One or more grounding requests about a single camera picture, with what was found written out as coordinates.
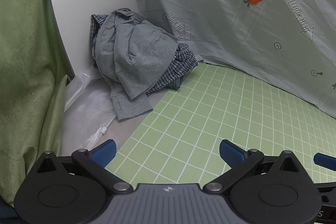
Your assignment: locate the grey long-sleeved shirt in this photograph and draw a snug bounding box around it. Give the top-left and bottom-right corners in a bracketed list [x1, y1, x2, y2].
[93, 9, 179, 121]

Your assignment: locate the clear plastic bag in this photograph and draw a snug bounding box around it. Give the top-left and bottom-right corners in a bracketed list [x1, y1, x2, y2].
[63, 69, 117, 146]

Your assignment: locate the dark blue cloth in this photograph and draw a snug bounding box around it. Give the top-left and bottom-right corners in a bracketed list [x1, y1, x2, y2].
[0, 195, 25, 224]

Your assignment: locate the small clear plastic packet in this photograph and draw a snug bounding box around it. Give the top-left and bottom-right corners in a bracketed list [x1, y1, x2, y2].
[85, 122, 111, 151]

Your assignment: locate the green grid mat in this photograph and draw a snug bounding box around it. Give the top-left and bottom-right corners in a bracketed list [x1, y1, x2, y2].
[104, 61, 336, 188]

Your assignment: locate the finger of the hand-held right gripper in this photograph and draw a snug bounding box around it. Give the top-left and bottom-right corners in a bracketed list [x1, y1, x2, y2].
[313, 153, 336, 171]

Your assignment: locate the pale carrot-print sheet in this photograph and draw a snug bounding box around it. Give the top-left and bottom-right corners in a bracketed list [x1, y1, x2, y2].
[128, 0, 336, 119]

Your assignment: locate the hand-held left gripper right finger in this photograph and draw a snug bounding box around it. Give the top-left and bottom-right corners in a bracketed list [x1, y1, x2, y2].
[204, 139, 302, 194]

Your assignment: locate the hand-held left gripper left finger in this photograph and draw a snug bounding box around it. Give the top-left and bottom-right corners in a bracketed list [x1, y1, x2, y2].
[35, 139, 132, 193]

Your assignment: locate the blue plaid shirt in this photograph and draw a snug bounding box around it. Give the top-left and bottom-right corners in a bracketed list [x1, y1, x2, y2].
[90, 14, 199, 97]

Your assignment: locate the green curtain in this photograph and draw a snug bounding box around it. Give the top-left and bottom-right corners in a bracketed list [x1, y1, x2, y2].
[0, 0, 76, 210]

